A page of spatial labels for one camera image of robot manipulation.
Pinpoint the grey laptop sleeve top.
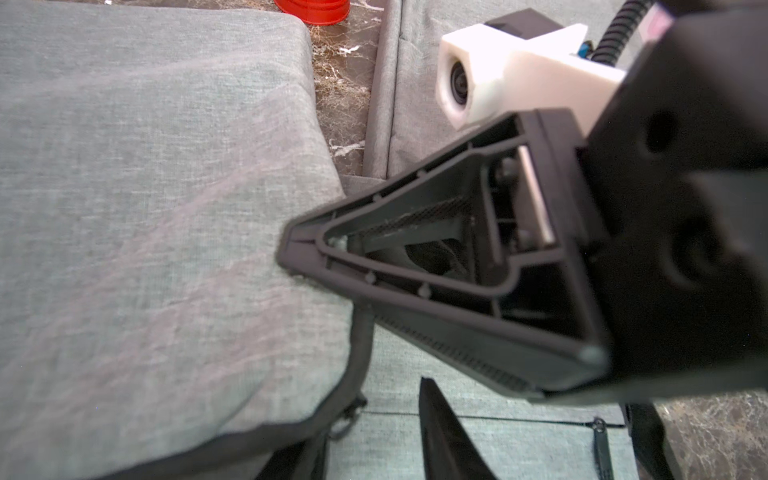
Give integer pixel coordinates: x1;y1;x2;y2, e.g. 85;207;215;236
1;1;352;479

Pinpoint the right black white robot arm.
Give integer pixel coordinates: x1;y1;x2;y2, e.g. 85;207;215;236
277;1;767;405

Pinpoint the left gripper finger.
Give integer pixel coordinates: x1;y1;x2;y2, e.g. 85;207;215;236
418;377;496;480

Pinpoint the red pencil cup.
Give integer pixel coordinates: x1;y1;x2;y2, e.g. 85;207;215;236
274;0;351;26

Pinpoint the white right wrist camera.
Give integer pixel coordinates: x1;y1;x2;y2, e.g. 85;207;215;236
435;23;626;134

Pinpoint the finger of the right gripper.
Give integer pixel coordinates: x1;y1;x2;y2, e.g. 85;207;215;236
277;109;612;399

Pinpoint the grey laptop bag with strap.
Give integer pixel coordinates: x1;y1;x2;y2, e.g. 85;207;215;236
327;327;638;479

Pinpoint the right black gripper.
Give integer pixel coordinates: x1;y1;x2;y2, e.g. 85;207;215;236
547;1;767;405

